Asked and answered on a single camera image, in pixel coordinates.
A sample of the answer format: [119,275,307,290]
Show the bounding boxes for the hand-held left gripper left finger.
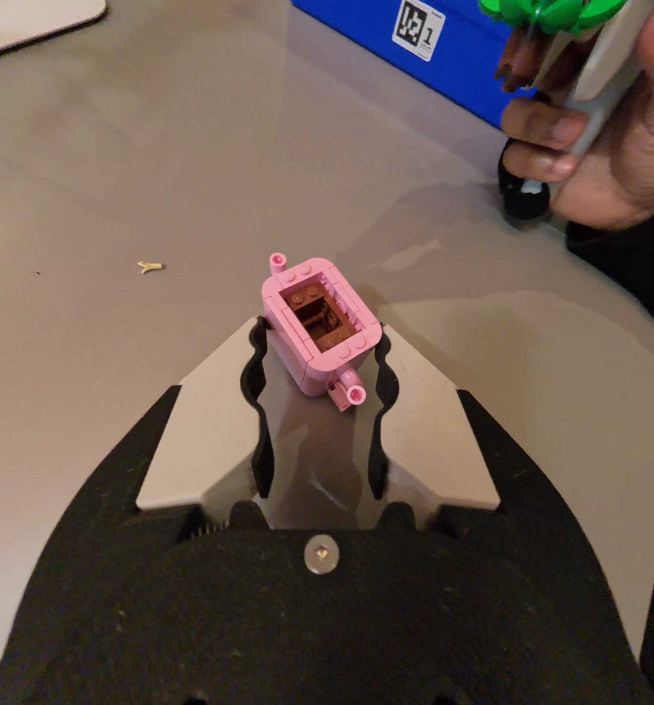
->
[135,317,276,510]

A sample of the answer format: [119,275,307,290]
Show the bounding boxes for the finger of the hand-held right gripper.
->
[529,26,599,92]
[566,0,654,160]

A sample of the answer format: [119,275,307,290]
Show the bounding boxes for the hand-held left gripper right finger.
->
[368,322,502,523]

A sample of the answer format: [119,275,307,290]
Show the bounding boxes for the green toy brick plant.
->
[478,0,626,92]

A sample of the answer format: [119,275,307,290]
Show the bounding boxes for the pink toy brick pot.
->
[261,252,384,412]

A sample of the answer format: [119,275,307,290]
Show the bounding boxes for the person's right forearm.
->
[565,197,654,338]

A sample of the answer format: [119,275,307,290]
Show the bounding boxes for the person's right hand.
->
[500,0,654,231]

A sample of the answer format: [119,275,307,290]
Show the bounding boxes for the blue plastic bin white label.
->
[291,0,538,131]

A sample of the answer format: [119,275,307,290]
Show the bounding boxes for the white book stand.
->
[0,0,108,63]

